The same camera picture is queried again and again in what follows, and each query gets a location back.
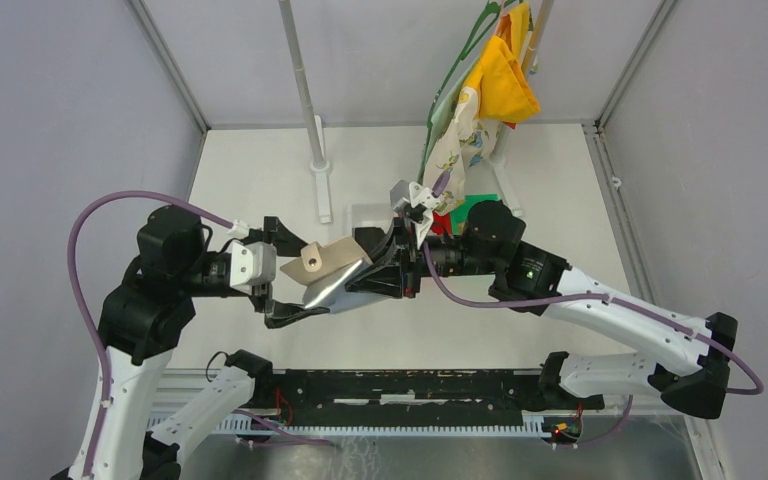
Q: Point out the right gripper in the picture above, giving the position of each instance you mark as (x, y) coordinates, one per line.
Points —
(386, 280)

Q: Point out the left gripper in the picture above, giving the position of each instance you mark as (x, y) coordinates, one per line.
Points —
(279, 312)

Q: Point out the tan leather card holder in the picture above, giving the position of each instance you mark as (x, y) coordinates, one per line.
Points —
(325, 271)

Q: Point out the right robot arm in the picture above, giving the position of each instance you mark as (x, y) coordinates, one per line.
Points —
(685, 361)

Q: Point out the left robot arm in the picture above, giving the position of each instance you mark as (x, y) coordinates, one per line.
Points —
(141, 324)

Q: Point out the red plastic bin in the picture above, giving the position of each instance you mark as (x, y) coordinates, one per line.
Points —
(442, 225)

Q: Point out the green plastic bin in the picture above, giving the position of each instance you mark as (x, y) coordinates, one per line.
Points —
(460, 213)

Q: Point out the white stand pole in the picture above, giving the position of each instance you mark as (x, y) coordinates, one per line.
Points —
(319, 166)

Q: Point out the patterned white cloth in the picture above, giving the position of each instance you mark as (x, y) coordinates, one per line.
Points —
(460, 139)

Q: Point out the yellow cloth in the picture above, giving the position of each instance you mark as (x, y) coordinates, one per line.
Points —
(499, 72)

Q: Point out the green clothes hanger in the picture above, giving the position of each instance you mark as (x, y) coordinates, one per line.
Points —
(491, 11)

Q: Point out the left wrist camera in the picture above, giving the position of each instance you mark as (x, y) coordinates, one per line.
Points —
(240, 265)

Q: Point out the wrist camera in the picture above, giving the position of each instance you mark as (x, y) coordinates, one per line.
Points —
(415, 202)
(240, 265)

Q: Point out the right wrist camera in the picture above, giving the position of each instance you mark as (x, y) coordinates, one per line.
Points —
(415, 202)

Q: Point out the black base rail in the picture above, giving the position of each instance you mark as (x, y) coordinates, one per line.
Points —
(411, 398)

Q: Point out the white cable duct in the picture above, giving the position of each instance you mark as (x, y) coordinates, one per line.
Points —
(239, 424)

